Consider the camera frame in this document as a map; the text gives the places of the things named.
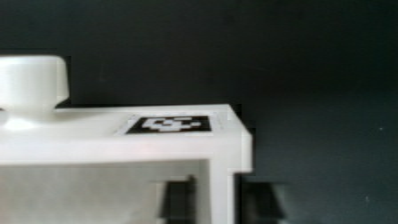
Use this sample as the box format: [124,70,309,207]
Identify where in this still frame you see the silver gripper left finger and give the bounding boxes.
[158,176,197,224]

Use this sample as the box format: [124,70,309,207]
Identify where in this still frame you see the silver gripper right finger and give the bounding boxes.
[234,176,286,224]

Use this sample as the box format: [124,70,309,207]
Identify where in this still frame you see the small white drawer with knob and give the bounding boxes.
[0,55,252,224]

